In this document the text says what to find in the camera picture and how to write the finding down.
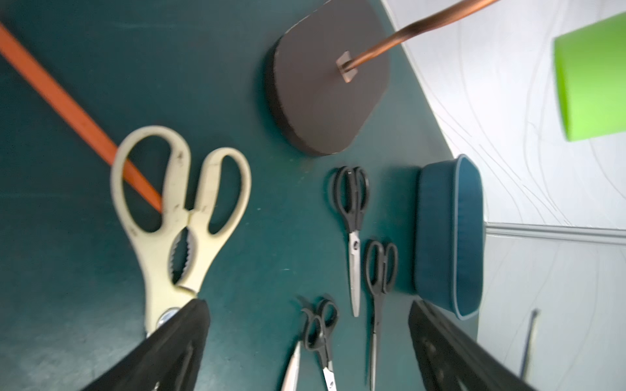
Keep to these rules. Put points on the green plastic goblet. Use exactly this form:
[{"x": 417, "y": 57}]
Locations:
[{"x": 589, "y": 66}]

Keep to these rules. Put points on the cream handled kitchen scissors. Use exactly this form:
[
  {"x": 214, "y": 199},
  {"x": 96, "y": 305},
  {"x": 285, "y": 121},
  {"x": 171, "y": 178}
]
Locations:
[{"x": 175, "y": 259}]

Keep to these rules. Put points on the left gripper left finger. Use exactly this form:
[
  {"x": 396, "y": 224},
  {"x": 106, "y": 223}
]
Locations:
[{"x": 170, "y": 359}]

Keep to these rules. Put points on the orange spoon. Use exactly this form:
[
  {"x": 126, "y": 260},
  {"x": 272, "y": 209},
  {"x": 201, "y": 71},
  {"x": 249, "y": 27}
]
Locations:
[{"x": 57, "y": 97}]

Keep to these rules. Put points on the pink handled scissors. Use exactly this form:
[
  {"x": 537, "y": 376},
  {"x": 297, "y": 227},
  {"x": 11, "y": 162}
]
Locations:
[{"x": 290, "y": 381}]

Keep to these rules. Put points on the blue plastic storage box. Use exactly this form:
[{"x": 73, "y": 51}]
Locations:
[{"x": 450, "y": 236}]

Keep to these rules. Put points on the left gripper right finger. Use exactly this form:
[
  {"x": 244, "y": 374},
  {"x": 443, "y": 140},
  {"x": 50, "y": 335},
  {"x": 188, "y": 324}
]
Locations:
[{"x": 449, "y": 360}]

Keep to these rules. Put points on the black scissors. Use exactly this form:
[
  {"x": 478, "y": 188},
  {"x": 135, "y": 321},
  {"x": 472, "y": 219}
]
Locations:
[
  {"x": 317, "y": 337},
  {"x": 351, "y": 196},
  {"x": 381, "y": 270}
]

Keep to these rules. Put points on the copper cup holder stand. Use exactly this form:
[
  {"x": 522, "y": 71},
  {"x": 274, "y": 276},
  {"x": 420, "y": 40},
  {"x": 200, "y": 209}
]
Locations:
[{"x": 327, "y": 73}]

